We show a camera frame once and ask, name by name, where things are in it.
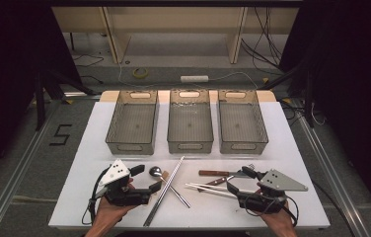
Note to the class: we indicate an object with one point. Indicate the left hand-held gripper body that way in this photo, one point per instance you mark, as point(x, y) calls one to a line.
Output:
point(117, 172)

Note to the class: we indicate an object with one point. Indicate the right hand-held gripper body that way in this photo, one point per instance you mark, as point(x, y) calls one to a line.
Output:
point(279, 182)

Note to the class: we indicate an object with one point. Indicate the metal chopstick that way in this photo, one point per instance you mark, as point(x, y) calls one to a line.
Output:
point(162, 194)
point(173, 177)

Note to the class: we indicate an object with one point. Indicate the wooden spoon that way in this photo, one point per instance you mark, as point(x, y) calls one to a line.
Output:
point(165, 174)

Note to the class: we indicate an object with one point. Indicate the white chopstick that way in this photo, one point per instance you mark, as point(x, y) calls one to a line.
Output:
point(206, 186)
point(206, 190)

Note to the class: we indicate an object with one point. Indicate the smoky clear plastic bin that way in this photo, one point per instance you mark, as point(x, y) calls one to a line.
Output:
point(241, 125)
point(190, 125)
point(134, 125)

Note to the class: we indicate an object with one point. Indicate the person's right hand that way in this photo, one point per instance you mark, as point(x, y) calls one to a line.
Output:
point(280, 222)

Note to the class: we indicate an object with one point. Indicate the person's left hand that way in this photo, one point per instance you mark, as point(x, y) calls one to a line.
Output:
point(108, 213)

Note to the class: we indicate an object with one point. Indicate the black metal stand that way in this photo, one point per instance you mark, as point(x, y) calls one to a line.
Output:
point(39, 102)
point(309, 98)

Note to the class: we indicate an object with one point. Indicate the yellow tape roll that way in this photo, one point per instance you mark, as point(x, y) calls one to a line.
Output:
point(134, 73)

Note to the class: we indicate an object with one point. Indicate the white power strip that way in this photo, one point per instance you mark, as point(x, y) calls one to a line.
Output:
point(194, 79)

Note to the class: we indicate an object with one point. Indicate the dark curtain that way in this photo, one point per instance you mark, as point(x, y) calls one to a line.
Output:
point(9, 65)
point(354, 82)

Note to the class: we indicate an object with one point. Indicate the light wooden shelf unit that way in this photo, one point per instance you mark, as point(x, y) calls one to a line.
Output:
point(117, 39)

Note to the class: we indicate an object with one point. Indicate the aluminium floor rail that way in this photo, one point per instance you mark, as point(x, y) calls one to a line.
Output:
point(15, 171)
point(328, 164)

